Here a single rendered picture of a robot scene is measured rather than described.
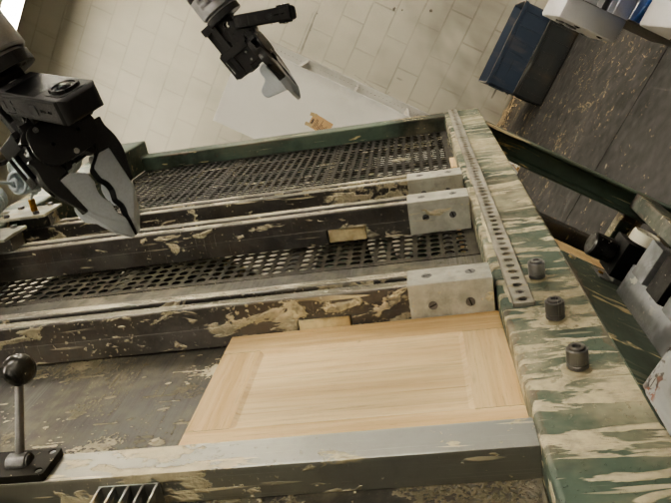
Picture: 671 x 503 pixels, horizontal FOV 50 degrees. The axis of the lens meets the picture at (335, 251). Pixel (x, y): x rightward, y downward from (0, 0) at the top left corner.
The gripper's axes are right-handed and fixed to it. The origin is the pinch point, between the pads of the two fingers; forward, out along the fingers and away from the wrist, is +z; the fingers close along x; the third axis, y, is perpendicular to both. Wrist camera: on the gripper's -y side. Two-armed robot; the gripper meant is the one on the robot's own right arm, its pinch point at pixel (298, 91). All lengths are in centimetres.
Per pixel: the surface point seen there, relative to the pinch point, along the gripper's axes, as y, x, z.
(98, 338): 43, 40, 10
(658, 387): -24, 92, 31
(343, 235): 12.1, -3.7, 28.8
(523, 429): -10, 74, 40
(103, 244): 55, -4, -1
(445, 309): -4, 40, 38
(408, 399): 1, 62, 36
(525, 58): -69, -384, 84
